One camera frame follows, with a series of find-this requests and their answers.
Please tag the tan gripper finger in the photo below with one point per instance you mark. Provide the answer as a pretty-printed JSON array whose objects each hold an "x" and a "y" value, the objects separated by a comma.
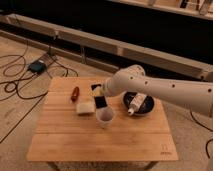
[{"x": 97, "y": 92}]

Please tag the black eraser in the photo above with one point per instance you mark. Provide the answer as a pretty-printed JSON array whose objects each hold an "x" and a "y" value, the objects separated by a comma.
[{"x": 100, "y": 101}]

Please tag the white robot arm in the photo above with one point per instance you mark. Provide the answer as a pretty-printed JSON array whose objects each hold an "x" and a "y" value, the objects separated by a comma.
[{"x": 193, "y": 95}]

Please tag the white ceramic cup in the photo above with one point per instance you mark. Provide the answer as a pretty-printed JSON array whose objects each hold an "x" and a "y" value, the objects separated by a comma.
[{"x": 105, "y": 116}]

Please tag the red-brown sausage-shaped object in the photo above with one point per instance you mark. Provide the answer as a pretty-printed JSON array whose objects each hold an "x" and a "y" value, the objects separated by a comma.
[{"x": 75, "y": 94}]

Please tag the white sponge block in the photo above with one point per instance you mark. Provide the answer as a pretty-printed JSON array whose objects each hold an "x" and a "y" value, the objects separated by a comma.
[{"x": 85, "y": 108}]

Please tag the wooden table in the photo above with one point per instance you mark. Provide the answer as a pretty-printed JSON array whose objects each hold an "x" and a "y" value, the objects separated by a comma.
[{"x": 62, "y": 135}]

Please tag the white tube bottle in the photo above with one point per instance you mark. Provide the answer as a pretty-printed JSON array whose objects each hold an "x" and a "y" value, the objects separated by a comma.
[{"x": 135, "y": 104}]

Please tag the black bowl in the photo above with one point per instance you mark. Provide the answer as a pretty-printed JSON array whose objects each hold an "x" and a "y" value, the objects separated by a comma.
[{"x": 145, "y": 108}]

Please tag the teal power adapter box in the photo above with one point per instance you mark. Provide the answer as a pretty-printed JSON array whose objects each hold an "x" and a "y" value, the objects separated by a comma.
[{"x": 37, "y": 67}]

